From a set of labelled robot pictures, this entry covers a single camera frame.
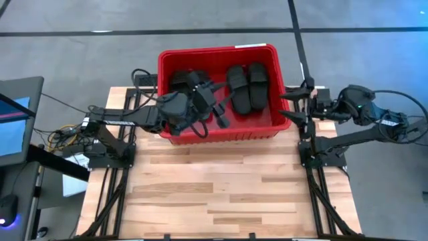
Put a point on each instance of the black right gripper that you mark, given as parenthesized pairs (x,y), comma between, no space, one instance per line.
(324,100)

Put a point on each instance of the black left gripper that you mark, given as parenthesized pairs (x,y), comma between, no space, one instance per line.
(202,98)

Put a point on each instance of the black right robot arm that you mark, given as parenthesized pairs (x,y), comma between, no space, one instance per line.
(361,137)

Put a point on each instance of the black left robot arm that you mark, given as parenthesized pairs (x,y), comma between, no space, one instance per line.
(133,118)

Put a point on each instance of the red plastic bin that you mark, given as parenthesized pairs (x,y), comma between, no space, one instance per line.
(254,124)

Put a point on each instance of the black perforated plate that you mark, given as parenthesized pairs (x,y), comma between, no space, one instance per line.
(145,81)

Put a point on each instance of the grey floor stand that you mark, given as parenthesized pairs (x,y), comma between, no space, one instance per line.
(414,127)

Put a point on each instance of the white paper sheet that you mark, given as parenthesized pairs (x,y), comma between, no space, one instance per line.
(72,185)

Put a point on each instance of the black metal beam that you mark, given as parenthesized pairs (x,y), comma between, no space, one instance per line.
(57,164)

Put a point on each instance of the grey computer monitor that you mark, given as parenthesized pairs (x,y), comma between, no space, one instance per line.
(13,134)

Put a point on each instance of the dark grey side desk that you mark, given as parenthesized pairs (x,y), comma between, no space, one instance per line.
(25,180)

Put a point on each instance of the black caster wheel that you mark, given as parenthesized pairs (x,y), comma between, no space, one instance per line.
(41,231)

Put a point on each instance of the black computer mouse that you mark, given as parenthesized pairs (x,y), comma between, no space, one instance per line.
(7,209)

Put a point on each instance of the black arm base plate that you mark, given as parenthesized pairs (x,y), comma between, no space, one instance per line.
(334,161)
(127,162)

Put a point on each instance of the black metal frame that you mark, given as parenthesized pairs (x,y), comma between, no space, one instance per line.
(130,94)
(311,172)

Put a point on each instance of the black edge bracket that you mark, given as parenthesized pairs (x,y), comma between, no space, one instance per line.
(167,236)
(252,236)

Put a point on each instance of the black table edge rail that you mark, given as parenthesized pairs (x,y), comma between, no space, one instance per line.
(200,239)

